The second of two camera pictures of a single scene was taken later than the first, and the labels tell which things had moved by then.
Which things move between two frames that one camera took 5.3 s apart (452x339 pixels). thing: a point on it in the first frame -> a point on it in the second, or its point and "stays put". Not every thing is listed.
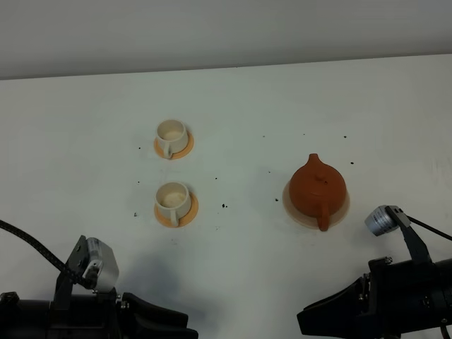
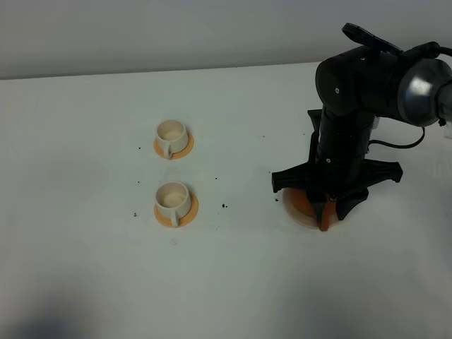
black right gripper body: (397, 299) -> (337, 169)
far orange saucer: (180, 155) stays put
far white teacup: (172, 134) stays put
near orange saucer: (165, 219) stays put
